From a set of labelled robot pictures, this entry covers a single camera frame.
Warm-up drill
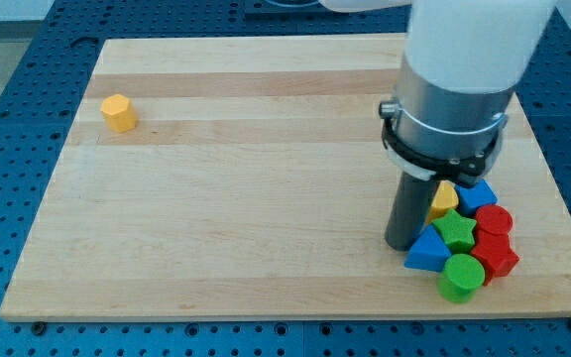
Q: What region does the red star block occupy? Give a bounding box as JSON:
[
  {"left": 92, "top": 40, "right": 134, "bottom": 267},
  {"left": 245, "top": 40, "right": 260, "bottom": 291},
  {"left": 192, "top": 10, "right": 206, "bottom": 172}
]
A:
[{"left": 471, "top": 230, "right": 519, "bottom": 286}]

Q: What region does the yellow hexagon block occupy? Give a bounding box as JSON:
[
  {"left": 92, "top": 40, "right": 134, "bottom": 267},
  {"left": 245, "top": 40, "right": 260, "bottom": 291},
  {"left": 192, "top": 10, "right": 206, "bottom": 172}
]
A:
[{"left": 100, "top": 94, "right": 138, "bottom": 133}]

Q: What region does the yellow rounded block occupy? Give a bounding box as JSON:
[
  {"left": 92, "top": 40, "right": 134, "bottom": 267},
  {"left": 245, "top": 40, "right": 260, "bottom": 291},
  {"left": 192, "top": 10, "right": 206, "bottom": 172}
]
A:
[{"left": 425, "top": 180, "right": 459, "bottom": 225}]

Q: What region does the wooden board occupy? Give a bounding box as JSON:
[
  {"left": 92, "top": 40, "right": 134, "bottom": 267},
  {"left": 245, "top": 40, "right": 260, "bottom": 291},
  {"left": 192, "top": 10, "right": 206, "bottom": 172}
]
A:
[{"left": 0, "top": 34, "right": 571, "bottom": 322}]

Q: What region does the green star block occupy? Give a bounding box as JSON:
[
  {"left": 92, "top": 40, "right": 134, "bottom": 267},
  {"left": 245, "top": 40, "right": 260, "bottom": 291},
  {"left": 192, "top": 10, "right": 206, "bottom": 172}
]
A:
[{"left": 431, "top": 209, "right": 477, "bottom": 254}]

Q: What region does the blue triangle block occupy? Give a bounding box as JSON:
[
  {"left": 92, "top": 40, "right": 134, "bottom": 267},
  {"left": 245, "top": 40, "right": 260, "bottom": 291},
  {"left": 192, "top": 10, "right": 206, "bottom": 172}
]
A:
[{"left": 404, "top": 225, "right": 452, "bottom": 272}]

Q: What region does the red cylinder block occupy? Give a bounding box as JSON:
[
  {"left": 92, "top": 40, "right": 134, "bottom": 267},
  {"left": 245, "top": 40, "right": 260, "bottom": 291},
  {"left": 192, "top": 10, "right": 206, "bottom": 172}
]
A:
[{"left": 474, "top": 204, "right": 514, "bottom": 235}]

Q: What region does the green cylinder block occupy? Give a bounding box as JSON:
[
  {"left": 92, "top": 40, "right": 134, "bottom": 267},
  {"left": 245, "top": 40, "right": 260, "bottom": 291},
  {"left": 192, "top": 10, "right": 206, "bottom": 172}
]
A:
[{"left": 436, "top": 254, "right": 486, "bottom": 303}]

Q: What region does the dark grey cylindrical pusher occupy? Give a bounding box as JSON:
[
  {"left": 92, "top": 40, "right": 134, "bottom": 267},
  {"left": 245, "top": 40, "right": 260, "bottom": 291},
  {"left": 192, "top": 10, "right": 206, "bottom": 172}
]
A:
[{"left": 385, "top": 173, "right": 439, "bottom": 251}]

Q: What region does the blue cube block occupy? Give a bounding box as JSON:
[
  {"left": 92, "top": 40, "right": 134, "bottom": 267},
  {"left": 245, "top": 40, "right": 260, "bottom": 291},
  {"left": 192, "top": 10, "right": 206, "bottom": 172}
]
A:
[{"left": 454, "top": 179, "right": 498, "bottom": 217}]

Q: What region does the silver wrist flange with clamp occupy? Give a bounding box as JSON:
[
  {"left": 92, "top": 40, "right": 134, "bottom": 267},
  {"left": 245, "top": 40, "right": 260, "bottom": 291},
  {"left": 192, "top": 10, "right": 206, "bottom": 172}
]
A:
[{"left": 379, "top": 59, "right": 514, "bottom": 187}]

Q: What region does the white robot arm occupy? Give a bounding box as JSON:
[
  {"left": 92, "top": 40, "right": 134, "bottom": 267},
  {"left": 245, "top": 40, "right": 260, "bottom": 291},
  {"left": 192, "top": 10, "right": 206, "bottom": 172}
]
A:
[{"left": 379, "top": 0, "right": 557, "bottom": 251}]

